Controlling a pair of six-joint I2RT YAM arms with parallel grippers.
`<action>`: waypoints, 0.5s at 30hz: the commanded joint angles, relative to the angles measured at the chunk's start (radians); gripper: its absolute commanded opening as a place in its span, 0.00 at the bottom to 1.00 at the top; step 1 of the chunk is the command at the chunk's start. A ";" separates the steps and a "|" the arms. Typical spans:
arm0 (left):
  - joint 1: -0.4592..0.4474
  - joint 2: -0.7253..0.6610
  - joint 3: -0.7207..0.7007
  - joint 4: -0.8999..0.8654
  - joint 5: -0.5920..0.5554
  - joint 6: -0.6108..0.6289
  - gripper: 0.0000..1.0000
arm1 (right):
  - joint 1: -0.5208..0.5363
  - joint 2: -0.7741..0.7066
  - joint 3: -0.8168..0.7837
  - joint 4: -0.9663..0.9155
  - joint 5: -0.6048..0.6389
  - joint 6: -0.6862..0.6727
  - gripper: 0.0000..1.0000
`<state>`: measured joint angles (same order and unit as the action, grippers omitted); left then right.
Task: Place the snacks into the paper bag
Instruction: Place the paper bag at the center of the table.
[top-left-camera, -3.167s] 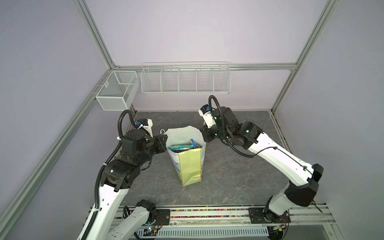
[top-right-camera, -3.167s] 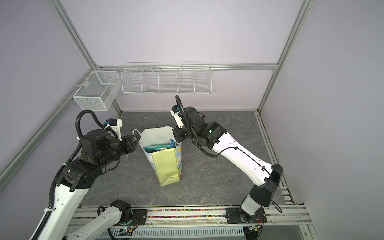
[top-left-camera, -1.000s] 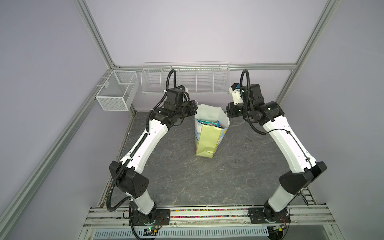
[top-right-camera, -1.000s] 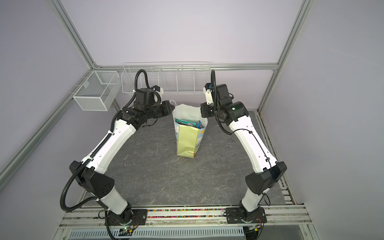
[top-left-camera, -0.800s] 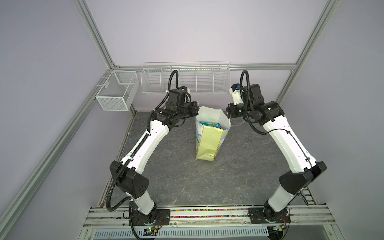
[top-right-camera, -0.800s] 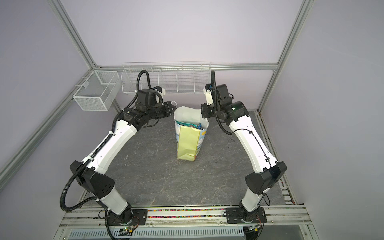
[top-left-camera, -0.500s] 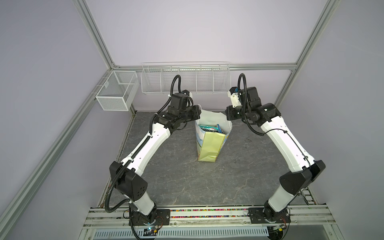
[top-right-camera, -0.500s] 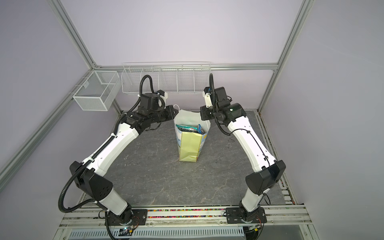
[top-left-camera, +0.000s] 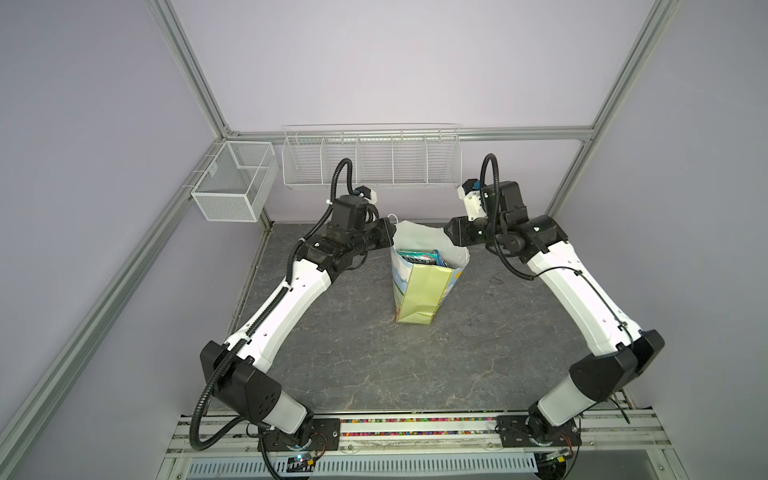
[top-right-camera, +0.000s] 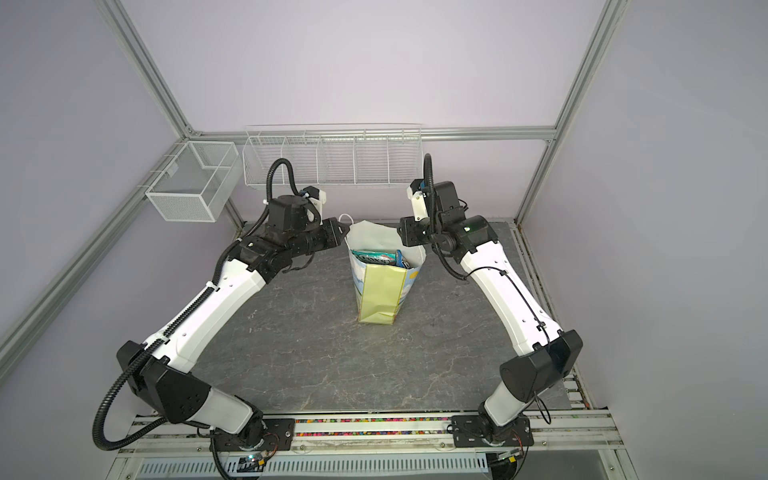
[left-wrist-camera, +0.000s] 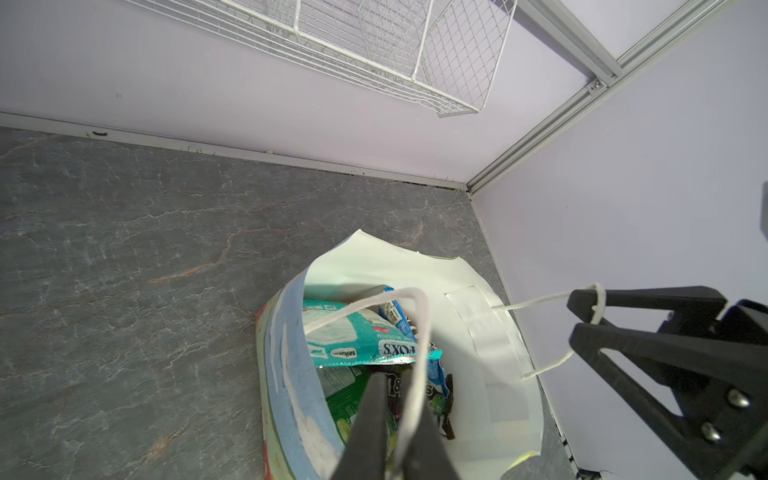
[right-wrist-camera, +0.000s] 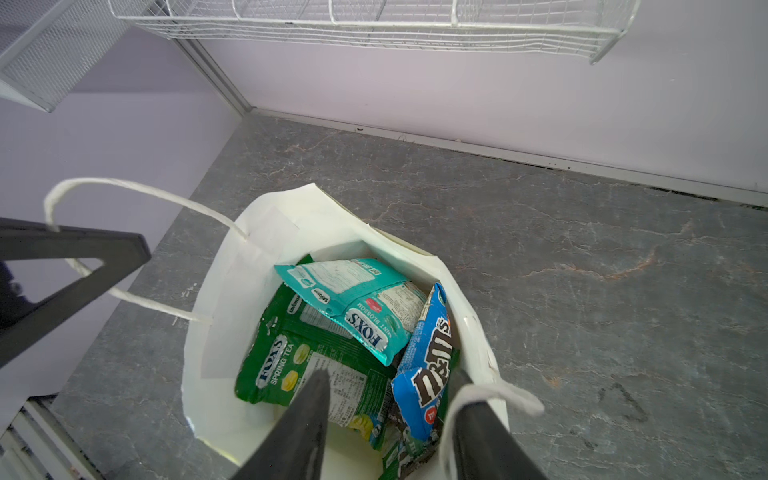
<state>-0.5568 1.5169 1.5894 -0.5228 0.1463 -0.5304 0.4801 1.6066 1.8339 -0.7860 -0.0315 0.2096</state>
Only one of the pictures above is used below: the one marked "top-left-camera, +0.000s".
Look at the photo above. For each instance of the blue snack packet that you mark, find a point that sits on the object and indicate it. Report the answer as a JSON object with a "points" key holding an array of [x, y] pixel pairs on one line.
{"points": [[440, 261]]}

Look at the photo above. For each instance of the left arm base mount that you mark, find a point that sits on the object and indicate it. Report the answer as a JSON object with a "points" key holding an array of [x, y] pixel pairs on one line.
{"points": [[321, 433]]}

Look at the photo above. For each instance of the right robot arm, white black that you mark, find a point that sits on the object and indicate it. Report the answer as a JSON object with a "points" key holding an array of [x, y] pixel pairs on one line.
{"points": [[539, 249]]}

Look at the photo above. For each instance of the teal Fox's mint bag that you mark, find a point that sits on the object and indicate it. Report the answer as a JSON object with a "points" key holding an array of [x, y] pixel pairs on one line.
{"points": [[418, 257]]}

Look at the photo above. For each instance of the white mesh basket, small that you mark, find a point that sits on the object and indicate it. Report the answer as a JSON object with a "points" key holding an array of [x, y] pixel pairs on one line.
{"points": [[236, 183]]}

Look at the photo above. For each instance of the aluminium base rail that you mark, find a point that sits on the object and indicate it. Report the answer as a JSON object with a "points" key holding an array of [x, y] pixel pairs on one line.
{"points": [[473, 431]]}

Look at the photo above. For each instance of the white wire basket, long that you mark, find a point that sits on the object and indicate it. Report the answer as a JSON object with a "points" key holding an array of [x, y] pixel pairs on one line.
{"points": [[384, 154]]}

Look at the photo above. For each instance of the paper bag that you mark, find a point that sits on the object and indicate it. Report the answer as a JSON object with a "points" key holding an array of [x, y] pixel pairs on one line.
{"points": [[419, 290]]}

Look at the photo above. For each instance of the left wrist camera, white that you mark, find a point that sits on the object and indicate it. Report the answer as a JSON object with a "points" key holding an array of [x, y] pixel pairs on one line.
{"points": [[366, 193]]}

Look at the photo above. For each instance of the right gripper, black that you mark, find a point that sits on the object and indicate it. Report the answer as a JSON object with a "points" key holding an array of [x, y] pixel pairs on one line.
{"points": [[460, 234]]}

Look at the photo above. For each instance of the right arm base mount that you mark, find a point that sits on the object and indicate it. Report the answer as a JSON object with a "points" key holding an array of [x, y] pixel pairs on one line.
{"points": [[519, 430]]}

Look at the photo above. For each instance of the white vented cable duct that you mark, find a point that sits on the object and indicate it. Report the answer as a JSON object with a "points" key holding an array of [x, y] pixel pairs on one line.
{"points": [[385, 466]]}

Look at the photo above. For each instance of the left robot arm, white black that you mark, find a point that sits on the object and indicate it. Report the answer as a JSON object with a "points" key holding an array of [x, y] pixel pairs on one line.
{"points": [[238, 387]]}

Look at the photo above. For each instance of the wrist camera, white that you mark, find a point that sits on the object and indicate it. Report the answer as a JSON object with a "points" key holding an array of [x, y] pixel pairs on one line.
{"points": [[366, 193], [469, 192]]}

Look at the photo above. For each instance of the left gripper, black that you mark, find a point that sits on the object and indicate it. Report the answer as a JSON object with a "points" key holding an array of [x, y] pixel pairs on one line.
{"points": [[386, 230]]}

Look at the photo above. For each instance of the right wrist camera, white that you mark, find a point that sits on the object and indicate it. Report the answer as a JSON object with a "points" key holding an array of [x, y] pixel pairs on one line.
{"points": [[469, 192]]}

